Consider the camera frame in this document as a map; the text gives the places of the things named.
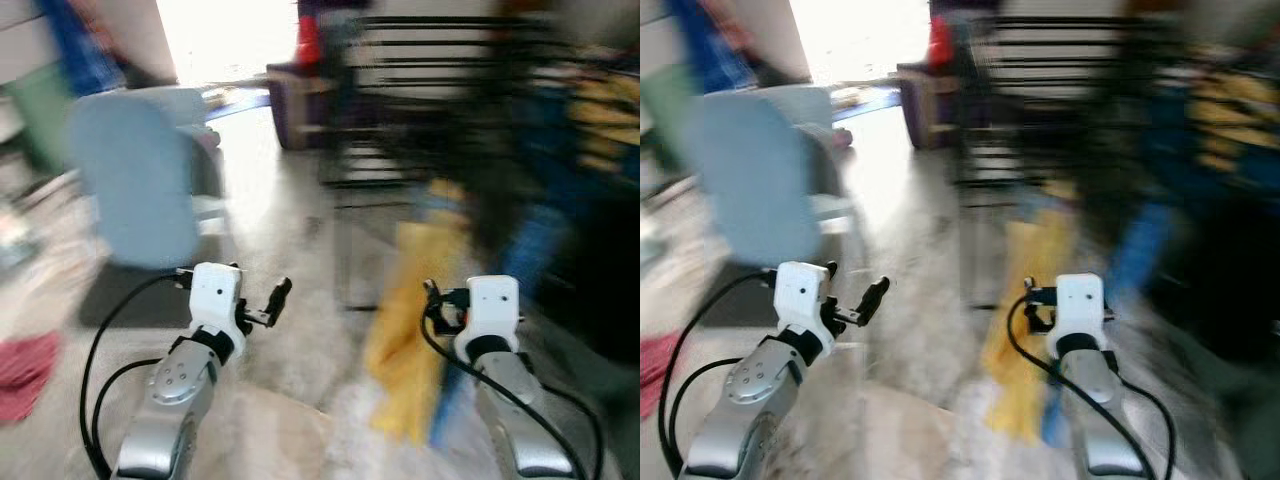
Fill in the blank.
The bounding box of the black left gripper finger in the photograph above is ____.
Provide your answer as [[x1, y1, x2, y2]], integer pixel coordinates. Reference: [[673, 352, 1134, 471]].
[[855, 276, 891, 325], [264, 277, 294, 325]]

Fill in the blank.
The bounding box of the yellow shirt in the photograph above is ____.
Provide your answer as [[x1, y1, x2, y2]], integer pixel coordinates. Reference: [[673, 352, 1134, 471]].
[[363, 180, 473, 443], [980, 200, 1077, 447]]

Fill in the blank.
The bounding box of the blue garment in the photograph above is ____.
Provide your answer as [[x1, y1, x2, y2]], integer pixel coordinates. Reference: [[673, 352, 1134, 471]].
[[430, 200, 573, 448], [1040, 200, 1173, 448]]

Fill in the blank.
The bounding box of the grey folding chair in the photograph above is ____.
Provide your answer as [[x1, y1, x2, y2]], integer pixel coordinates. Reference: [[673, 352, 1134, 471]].
[[68, 85, 229, 328], [697, 83, 863, 328]]

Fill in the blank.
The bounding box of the dark green sofa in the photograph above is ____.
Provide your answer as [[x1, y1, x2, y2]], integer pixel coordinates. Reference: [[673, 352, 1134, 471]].
[[1148, 200, 1280, 480], [530, 180, 641, 480]]

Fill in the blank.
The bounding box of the blue-grey chair cushion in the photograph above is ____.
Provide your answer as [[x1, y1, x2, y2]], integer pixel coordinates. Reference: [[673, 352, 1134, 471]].
[[68, 90, 203, 269], [697, 92, 825, 267]]

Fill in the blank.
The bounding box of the black drying rack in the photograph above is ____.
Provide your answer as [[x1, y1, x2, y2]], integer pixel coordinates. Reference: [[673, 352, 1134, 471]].
[[940, 14, 1280, 313], [318, 14, 641, 313]]

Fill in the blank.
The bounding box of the purple stool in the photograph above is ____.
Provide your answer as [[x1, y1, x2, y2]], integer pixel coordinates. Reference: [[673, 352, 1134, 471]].
[[265, 64, 333, 151], [897, 62, 958, 151]]

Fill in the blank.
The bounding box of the crumpled red cloth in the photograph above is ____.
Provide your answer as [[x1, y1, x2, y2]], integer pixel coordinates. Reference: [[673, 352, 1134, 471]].
[[0, 333, 63, 423], [640, 335, 683, 421]]

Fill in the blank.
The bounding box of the dark blue hanging cloth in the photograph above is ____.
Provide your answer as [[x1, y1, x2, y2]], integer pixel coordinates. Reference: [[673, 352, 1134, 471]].
[[35, 0, 117, 97], [665, 0, 748, 97]]

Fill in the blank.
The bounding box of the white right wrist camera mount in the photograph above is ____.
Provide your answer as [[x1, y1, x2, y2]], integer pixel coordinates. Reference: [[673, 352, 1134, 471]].
[[1055, 273, 1107, 339], [466, 275, 521, 341]]

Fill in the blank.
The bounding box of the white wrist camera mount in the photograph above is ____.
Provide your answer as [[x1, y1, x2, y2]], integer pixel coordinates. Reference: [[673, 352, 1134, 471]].
[[775, 262, 834, 337], [190, 263, 245, 337], [466, 275, 521, 341], [1055, 273, 1107, 339]]

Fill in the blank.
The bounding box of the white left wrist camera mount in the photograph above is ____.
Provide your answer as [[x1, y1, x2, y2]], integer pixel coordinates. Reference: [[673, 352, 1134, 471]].
[[190, 263, 245, 337], [775, 262, 834, 337]]

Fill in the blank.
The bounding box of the short black left arm cable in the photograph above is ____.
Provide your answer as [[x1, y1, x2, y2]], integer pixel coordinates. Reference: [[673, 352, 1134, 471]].
[[666, 357, 748, 473], [92, 357, 169, 473]]

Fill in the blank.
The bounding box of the long black left arm cable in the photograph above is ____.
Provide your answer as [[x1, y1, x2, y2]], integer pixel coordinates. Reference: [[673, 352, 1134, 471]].
[[80, 268, 193, 479], [655, 268, 783, 479]]

